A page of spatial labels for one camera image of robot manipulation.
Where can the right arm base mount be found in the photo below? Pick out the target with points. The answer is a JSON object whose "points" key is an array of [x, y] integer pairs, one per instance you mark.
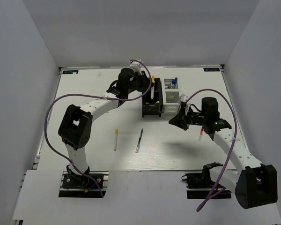
{"points": [[198, 189]]}

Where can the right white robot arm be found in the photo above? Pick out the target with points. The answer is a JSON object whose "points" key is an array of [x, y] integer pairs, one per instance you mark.
{"points": [[254, 183]]}

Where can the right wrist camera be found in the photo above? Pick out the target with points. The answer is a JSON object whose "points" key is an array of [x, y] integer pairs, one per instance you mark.
{"points": [[184, 102]]}

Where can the white mesh organizer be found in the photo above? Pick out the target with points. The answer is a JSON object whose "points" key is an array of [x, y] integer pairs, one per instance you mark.
{"points": [[170, 97]]}

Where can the blue cap spray bottle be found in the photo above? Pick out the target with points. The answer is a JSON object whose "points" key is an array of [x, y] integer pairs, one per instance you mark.
{"points": [[173, 83]]}

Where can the green gel pen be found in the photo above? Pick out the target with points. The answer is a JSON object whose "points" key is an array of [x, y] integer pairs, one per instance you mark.
{"points": [[139, 141]]}

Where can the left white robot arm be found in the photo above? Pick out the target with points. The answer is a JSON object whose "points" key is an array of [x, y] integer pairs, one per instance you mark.
{"points": [[76, 125]]}

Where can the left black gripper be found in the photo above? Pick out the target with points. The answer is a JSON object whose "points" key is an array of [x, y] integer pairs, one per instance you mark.
{"points": [[145, 82]]}

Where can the red pen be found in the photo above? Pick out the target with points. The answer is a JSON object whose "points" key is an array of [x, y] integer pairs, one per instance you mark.
{"points": [[201, 134]]}

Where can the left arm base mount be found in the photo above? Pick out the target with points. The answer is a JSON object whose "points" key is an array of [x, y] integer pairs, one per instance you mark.
{"points": [[78, 186]]}

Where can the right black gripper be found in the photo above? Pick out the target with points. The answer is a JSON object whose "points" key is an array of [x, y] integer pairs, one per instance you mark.
{"points": [[181, 119]]}

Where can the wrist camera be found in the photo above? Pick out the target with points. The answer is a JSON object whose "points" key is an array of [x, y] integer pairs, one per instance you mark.
{"points": [[184, 102], [136, 65]]}

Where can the black mesh organizer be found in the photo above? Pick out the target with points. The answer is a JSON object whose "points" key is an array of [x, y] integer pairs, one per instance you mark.
{"points": [[148, 105]]}

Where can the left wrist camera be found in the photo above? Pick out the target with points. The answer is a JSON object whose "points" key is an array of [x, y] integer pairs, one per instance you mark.
{"points": [[136, 65]]}

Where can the yellow cap marker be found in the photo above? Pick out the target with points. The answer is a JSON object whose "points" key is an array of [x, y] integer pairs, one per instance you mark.
{"points": [[152, 87], [115, 140]]}

